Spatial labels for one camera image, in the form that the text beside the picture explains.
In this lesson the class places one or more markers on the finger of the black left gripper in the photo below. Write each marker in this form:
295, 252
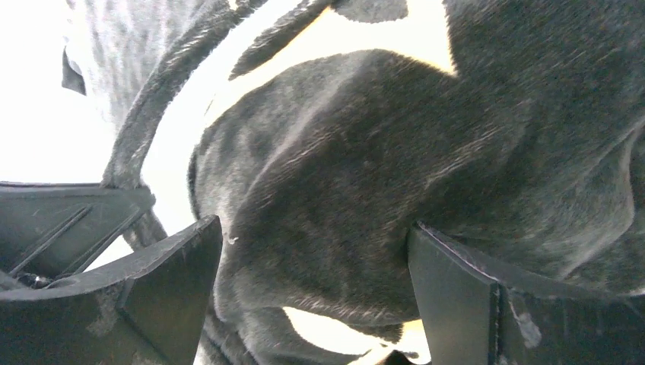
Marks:
51, 231

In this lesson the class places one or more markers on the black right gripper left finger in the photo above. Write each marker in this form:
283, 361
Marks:
145, 308

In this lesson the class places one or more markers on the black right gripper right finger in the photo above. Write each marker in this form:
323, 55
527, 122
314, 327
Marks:
479, 310

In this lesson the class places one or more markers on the white pillow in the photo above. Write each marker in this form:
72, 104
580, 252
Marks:
50, 111

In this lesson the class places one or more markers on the black floral pillowcase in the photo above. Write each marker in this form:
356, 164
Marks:
550, 125

